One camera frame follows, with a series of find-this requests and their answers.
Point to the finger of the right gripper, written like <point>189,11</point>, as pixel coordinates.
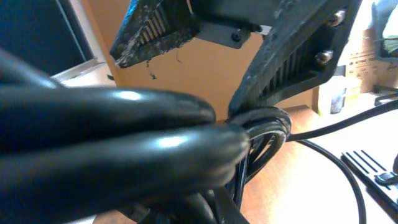
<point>151,28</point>
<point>300,52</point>

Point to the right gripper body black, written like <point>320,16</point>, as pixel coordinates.
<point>231,22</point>

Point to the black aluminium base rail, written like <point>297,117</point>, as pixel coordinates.
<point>380,183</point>

